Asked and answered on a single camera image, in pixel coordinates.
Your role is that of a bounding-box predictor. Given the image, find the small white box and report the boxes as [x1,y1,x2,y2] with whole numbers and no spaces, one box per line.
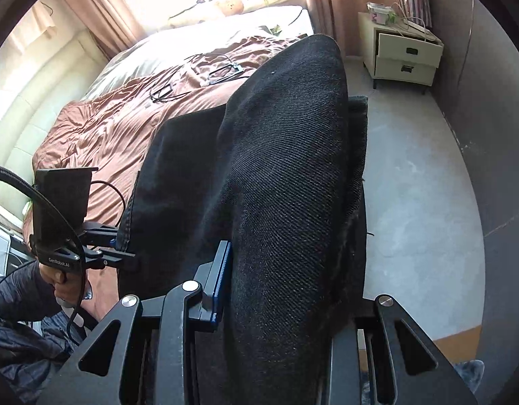
[367,2,396,24]

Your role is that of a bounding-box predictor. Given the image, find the person's left forearm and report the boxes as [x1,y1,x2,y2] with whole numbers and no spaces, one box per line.
[0,262,60,327]

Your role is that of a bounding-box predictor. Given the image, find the cream padded headboard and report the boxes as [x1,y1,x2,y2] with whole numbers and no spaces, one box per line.
[0,29,112,220]

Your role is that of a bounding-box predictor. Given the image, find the cream bed sheet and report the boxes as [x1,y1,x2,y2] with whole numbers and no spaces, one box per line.
[86,6,315,102]

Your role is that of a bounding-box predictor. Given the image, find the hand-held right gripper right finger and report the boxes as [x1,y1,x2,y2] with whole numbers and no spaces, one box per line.
[331,294,480,405]

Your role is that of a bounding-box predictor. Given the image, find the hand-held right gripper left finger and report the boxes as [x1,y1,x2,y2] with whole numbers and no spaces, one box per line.
[36,240,233,405]

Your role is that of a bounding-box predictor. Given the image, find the brown blanket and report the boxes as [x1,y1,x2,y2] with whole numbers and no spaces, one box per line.
[32,34,311,317]

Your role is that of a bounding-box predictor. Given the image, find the cream nightstand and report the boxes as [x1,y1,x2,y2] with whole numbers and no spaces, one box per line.
[358,12,445,94]

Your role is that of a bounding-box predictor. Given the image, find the white hanging garment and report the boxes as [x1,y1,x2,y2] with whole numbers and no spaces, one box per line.
[10,2,58,55]

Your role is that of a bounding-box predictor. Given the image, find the black pants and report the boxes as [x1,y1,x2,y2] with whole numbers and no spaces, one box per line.
[117,34,371,405]

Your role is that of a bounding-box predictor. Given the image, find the white power strip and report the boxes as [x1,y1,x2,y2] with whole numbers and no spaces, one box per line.
[405,21,438,38]

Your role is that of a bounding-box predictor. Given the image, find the person's left hand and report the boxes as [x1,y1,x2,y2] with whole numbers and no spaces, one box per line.
[38,263,74,304]

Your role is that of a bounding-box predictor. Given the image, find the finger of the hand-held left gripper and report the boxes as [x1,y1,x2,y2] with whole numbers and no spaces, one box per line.
[83,224,126,249]
[84,250,140,271]

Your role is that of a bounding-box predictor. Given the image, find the black braided cable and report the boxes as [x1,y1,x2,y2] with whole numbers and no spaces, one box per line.
[90,181,131,224]
[0,162,90,340]

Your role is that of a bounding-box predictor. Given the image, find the dark grey shaggy rug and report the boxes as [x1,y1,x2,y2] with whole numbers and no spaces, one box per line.
[451,358,486,394]

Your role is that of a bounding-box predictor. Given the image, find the black cable bundle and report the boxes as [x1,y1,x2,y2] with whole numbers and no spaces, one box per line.
[149,83,174,105]
[184,53,243,88]

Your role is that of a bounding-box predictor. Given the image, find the pink curtain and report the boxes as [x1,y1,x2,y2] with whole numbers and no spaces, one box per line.
[304,0,370,56]
[57,0,147,60]

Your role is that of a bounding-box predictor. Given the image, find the grey wardrobe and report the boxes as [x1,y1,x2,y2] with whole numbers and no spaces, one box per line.
[428,0,519,239]

